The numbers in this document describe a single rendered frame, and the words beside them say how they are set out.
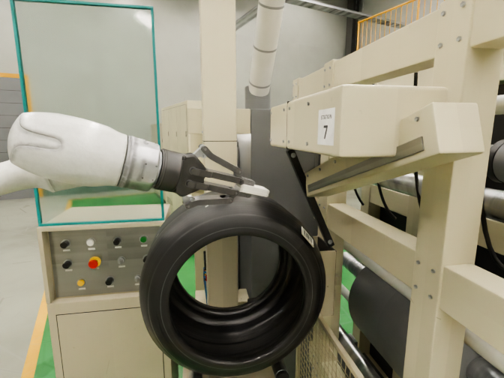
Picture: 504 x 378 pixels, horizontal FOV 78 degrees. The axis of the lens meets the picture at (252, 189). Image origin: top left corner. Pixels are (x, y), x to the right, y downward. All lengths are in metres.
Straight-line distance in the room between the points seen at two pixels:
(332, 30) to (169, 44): 6.31
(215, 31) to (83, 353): 1.59
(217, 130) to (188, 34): 9.44
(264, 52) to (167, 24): 8.91
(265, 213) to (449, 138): 0.51
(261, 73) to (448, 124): 1.21
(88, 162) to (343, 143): 0.47
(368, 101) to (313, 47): 12.11
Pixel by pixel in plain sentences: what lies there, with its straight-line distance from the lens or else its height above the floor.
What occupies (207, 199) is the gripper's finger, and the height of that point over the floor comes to 1.56.
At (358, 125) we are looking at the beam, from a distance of 0.69.
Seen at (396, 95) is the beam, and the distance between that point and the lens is 0.74.
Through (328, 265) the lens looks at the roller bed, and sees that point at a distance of 1.39.
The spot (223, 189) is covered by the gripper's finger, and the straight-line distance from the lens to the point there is 0.62.
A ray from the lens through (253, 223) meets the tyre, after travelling 0.91.
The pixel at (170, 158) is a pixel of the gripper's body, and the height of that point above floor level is 1.64.
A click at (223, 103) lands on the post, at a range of 1.23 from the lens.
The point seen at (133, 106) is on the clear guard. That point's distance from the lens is 1.53.
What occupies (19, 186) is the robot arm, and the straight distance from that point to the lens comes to 0.70.
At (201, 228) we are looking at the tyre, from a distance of 0.90.
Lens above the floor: 1.69
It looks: 10 degrees down
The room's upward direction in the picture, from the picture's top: straight up
